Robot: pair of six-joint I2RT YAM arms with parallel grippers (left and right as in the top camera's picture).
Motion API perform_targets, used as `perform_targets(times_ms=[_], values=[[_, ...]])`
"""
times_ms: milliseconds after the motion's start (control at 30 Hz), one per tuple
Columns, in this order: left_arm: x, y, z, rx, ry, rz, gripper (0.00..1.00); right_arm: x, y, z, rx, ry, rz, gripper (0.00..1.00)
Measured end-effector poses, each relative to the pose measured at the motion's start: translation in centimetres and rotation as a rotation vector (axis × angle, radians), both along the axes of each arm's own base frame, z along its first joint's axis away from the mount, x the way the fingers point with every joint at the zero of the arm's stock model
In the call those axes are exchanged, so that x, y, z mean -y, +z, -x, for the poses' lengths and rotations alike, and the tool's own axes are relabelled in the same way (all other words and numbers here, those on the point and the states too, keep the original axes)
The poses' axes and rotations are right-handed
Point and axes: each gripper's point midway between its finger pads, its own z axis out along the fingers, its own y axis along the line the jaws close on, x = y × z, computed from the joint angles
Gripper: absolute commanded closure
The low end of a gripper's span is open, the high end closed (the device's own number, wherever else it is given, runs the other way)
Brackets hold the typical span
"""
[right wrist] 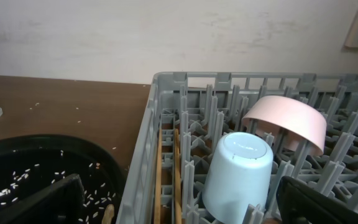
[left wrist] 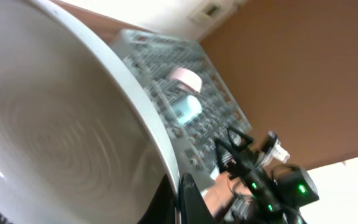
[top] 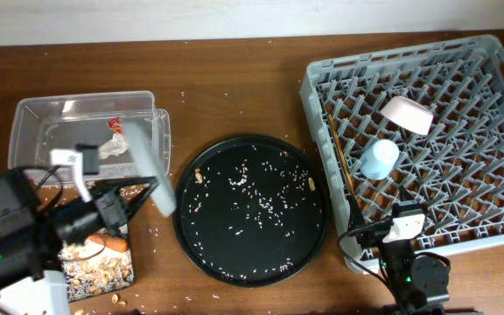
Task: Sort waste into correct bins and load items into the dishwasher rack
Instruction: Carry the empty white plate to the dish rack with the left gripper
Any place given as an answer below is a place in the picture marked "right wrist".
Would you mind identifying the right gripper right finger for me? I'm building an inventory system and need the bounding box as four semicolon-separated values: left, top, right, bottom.
276;176;358;224

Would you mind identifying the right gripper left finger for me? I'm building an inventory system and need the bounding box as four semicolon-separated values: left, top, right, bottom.
0;174;85;224

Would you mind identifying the light blue cup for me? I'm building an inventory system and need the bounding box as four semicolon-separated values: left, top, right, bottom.
202;132;273;223

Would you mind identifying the pink bowl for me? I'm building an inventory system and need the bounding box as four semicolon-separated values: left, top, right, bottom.
242;95;327;156

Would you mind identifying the wooden chopstick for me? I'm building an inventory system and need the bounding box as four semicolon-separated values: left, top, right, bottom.
174;129;182;224
154;129;162;224

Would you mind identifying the grey dishwasher rack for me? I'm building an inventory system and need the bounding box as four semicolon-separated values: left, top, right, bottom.
117;72;358;223

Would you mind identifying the peanut on tray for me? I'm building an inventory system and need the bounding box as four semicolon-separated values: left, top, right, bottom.
101;204;115;224

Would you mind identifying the round black tray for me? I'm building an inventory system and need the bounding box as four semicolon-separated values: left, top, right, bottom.
0;134;125;223

